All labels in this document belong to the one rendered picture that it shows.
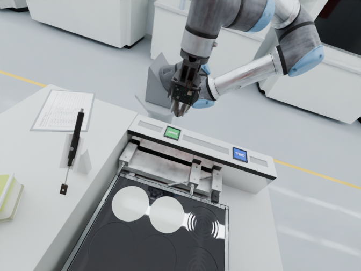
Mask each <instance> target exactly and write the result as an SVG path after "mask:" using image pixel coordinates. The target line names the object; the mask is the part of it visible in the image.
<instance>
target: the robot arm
mask: <svg viewBox="0 0 361 271"><path fill-rule="evenodd" d="M269 23H270V25H271V26H272V27H273V28H274V30H275V32H276V35H277V39H278V43H279V45H278V46H276V47H274V49H273V50H272V52H271V53H270V54H267V55H265V56H263V57H261V58H259V59H256V60H254V61H252V62H250V63H247V64H245V65H242V66H240V67H238V68H236V69H233V70H231V71H229V72H227V73H225V74H222V75H220V76H218V77H216V78H213V77H211V76H210V77H208V75H210V74H211V71H210V68H209V66H208V64H207V63H208V60H209V58H210V55H211V54H212V50H213V47H217V45H218V43H217V42H215V41H216V39H217V37H218V35H219V32H220V29H221V27H223V28H229V29H232V30H239V31H242V32H259V31H261V30H263V29H264V28H266V26H267V25H268V24H269ZM180 46H181V50H180V56H181V57H182V58H183V61H181V62H179V63H177V64H175V65H168V66H163V67H161V68H160V69H159V76H160V80H161V83H162V85H163V87H164V88H165V90H166V91H167V92H168V97H167V98H169V96H170V95H171V105H172V107H171V111H170V112H171V113H172V112H174V114H175V116H176V117H180V116H182V117H183V116H184V114H185V113H186V112H187V111H188V110H189V108H190V107H193V108H195V109H203V108H209V107H212V106H213V105H214V103H215V102H214V101H217V100H218V99H219V98H220V96H221V95H223V94H226V93H228V92H231V91H234V90H236V89H239V88H242V87H245V86H247V85H250V84H252V83H255V82H258V81H260V80H263V79H265V78H268V77H270V76H274V75H276V74H278V75H281V76H284V75H287V74H288V76H289V77H295V76H299V75H301V74H303V73H305V72H307V71H309V70H311V69H313V68H314V67H316V66H317V65H318V64H319V63H321V62H322V60H323V59H324V51H323V45H322V44H321V41H320V38H319V35H318V33H317V30H316V27H315V24H314V21H313V18H312V16H311V15H310V14H309V12H308V11H307V10H306V9H305V7H304V6H303V5H302V4H301V3H300V2H299V1H298V0H191V3H190V8H189V13H188V16H187V20H186V25H185V28H184V33H183V37H182V42H181V45H180ZM180 102H181V103H183V104H182V107H181V109H180V110H179V105H180Z"/></svg>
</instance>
